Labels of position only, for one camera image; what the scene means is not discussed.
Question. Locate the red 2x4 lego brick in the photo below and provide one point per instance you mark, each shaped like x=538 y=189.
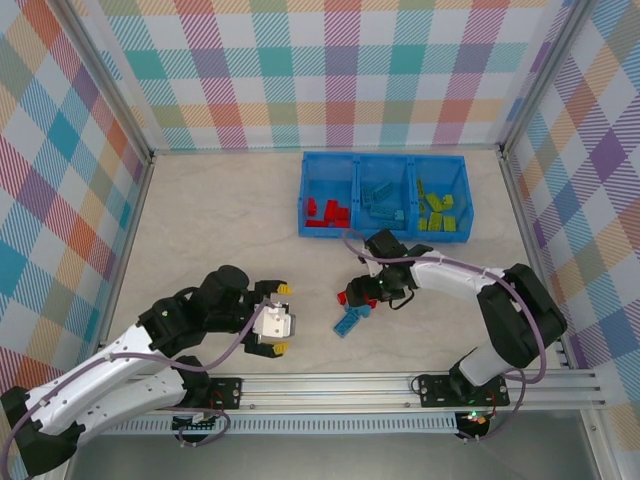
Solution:
x=330 y=209
x=341 y=298

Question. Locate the blue 2x2 lego brick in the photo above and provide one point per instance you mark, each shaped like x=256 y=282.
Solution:
x=399 y=216

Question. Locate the red 2x2 lego brick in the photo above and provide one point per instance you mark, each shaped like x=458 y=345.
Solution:
x=341 y=224
x=343 y=214

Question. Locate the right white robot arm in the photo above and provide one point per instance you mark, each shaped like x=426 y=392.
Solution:
x=450 y=272

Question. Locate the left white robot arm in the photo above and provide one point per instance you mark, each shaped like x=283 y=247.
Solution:
x=100 y=380

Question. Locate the small electronics board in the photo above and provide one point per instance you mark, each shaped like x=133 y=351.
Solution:
x=195 y=417
x=475 y=418

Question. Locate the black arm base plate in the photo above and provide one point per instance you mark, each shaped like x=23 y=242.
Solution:
x=232 y=395
x=435 y=392

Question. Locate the aluminium extrusion rail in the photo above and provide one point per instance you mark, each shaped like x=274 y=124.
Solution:
x=325 y=392

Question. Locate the aluminium frame side rail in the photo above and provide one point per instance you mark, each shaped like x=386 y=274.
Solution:
x=524 y=220
x=133 y=225

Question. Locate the aluminium frame post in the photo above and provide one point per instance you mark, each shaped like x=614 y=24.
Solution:
x=107 y=75
x=550 y=65

